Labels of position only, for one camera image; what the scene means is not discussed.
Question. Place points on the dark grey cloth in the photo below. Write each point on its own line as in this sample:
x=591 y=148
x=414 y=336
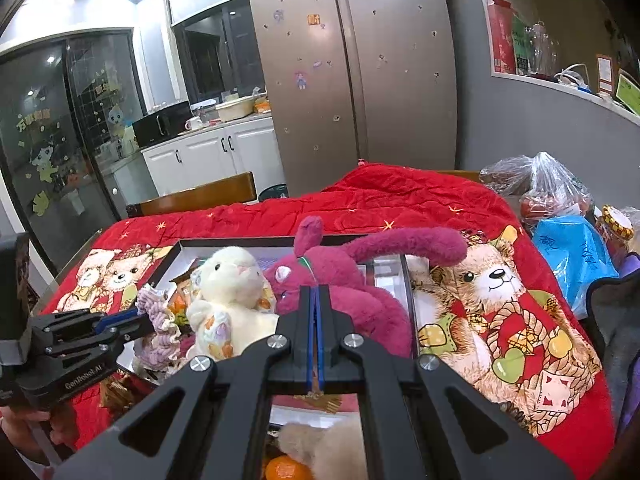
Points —
x=620 y=320

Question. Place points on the beige fluffy plush toy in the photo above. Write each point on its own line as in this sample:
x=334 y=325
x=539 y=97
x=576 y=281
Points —
x=325 y=447

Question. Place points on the brown snack packet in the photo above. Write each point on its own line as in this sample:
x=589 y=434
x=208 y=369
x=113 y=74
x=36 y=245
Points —
x=185 y=275

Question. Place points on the mandarin orange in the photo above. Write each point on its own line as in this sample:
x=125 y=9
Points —
x=178 y=305
x=287 y=469

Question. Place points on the red gift box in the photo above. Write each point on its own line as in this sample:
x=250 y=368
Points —
x=501 y=40

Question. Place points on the white mug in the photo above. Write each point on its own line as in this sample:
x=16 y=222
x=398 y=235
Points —
x=193 y=123

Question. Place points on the orange snack bag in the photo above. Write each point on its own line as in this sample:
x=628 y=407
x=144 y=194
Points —
x=262 y=105

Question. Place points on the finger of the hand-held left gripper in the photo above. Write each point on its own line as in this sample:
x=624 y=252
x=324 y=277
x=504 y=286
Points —
x=135 y=330
x=117 y=319

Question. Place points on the person's left hand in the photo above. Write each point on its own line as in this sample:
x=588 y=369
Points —
x=62 y=425

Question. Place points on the silver refrigerator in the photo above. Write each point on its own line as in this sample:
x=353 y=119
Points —
x=350 y=85

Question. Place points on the glass bottles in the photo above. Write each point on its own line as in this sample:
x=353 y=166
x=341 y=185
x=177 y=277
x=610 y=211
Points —
x=543 y=50

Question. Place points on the white wall shelf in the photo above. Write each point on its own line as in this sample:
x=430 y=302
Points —
x=484 y=20

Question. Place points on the green box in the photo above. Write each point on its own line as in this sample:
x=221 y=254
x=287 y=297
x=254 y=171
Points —
x=522 y=47

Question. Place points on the clear plastic bag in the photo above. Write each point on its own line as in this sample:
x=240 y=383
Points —
x=545 y=180

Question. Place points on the white kitchen cabinet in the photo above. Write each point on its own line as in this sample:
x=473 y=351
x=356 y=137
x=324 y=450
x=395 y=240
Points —
x=210 y=155

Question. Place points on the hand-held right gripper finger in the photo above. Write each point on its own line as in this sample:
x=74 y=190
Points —
x=312 y=355
x=320 y=355

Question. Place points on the black framed tray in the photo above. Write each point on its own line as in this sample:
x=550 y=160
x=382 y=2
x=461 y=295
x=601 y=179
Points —
x=385 y=270

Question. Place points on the glass jar with gold lid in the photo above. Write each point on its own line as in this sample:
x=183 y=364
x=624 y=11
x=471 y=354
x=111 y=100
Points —
x=617 y=220

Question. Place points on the blue plastic bag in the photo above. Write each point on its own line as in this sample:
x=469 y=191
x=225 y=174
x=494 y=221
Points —
x=570 y=255

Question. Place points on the brown patterned hair clip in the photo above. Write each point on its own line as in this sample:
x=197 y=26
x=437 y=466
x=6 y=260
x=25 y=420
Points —
x=517 y=417

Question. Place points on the glass sliding door with stickers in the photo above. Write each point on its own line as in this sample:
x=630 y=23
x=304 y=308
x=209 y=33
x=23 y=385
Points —
x=60 y=135

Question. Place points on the purple cloth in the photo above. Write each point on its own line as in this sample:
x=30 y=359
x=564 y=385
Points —
x=631 y=262

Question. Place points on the purple knitted scrunchie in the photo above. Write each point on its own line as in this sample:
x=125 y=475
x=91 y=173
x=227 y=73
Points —
x=157 y=340

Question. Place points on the white plush lamb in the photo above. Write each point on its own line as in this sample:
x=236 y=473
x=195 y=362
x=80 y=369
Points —
x=230 y=270

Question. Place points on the red printed blanket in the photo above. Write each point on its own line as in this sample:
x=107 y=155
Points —
x=350 y=200

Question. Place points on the dark trash bin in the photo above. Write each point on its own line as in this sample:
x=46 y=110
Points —
x=274 y=192

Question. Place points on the black microwave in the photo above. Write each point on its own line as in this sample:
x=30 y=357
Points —
x=160 y=125

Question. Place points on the cream basin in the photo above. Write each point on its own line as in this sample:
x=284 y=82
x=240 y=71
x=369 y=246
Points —
x=235 y=108

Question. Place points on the pink plush bear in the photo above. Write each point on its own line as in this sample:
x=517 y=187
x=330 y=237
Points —
x=350 y=280

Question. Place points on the dark kitchen window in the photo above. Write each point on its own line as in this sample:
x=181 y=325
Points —
x=220 y=45

